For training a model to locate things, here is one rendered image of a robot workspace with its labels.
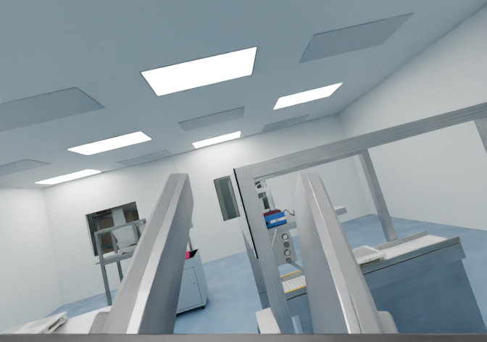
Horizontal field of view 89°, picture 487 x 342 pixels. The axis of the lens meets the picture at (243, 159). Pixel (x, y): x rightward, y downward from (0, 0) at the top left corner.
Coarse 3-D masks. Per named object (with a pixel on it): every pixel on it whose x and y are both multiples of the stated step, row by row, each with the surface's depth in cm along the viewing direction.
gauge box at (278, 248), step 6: (276, 234) 156; (282, 234) 156; (288, 234) 157; (270, 240) 155; (276, 240) 156; (282, 240) 156; (288, 240) 156; (276, 246) 155; (282, 246) 155; (276, 252) 154; (282, 252) 155; (294, 252) 155; (276, 258) 154; (282, 258) 154; (294, 258) 155; (282, 264) 154
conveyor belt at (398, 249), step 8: (416, 240) 191; (424, 240) 187; (432, 240) 183; (440, 240) 179; (392, 248) 188; (400, 248) 184; (408, 248) 180; (416, 248) 177; (440, 248) 168; (392, 256) 173; (288, 280) 180; (296, 280) 177; (304, 280) 173; (288, 288) 168
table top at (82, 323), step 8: (88, 312) 220; (96, 312) 214; (72, 320) 210; (80, 320) 205; (88, 320) 200; (56, 328) 202; (64, 328) 197; (72, 328) 192; (80, 328) 188; (88, 328) 184
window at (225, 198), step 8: (216, 184) 668; (224, 184) 669; (256, 184) 674; (224, 192) 667; (224, 200) 664; (232, 200) 665; (224, 208) 661; (232, 208) 662; (224, 216) 658; (232, 216) 659
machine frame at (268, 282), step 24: (432, 120) 104; (456, 120) 104; (480, 120) 109; (336, 144) 99; (360, 144) 100; (240, 168) 94; (264, 168) 95; (288, 168) 96; (384, 216) 196; (264, 240) 91; (264, 264) 90; (264, 288) 181; (288, 312) 89
